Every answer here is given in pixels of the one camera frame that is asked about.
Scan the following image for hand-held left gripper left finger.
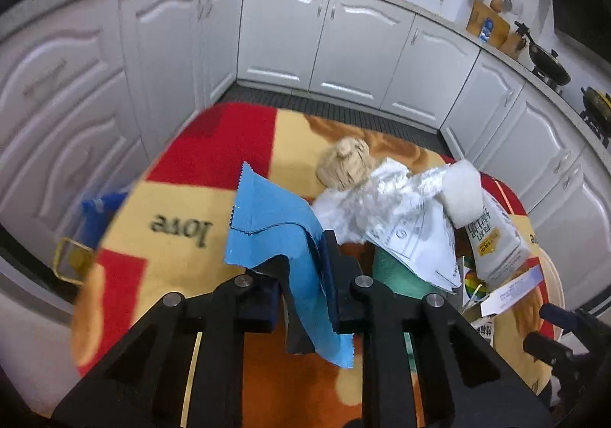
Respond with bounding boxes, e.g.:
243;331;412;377
52;255;292;428

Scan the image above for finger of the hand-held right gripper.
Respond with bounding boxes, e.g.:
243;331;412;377
539;303;611;344
522;331;582;391

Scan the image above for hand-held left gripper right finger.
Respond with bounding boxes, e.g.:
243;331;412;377
321;228;554;428

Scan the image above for blue cloth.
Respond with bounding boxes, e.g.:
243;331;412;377
224;162;356;368

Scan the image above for white printed card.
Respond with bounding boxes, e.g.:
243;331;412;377
480;266;545;318

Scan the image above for green cloth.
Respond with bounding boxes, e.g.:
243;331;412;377
372;247;430;300

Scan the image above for white crumpled plastic bag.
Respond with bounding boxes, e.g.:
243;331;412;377
312;158;459;245

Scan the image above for rainbow print cardboard box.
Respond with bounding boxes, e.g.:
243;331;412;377
461;256;488;314

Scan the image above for white printed paper leaflet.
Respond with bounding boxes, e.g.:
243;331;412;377
365;199;463;291

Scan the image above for white pouch packet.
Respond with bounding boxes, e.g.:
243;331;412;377
465;192;532;290

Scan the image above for beige crumpled paper ball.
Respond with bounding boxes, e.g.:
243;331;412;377
316;137;379;192

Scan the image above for printed red and yellow blanket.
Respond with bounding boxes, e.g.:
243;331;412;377
71;103;566;428

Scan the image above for white foam block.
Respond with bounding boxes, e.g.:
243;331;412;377
439;160;485;226

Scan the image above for dark ribbed floor mat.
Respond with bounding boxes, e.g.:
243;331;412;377
217;79;453;158

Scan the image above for blue plastic bag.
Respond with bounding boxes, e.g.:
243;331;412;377
80;192;129;251

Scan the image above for yellow cooking pot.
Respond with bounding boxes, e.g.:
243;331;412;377
580;87;611;126

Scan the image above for white kitchen cabinets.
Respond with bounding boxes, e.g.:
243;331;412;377
0;0;611;309

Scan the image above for black wok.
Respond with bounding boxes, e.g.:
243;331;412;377
514;21;572;86

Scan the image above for wooden knife block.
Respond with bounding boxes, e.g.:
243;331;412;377
500;29;527;59

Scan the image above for wooden cutting board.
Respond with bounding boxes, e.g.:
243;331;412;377
466;0;511;48

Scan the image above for yellow metal frame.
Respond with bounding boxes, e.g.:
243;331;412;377
52;237;97;286

